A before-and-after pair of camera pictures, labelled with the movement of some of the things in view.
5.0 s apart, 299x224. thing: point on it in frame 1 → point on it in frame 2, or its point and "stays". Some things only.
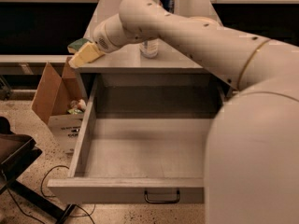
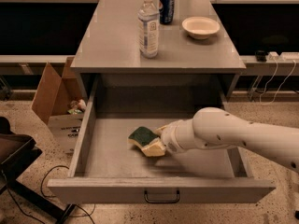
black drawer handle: (154, 202) stays
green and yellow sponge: (74, 47) → (148, 140)
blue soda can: (167, 1) stays
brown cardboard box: (61, 103) stays
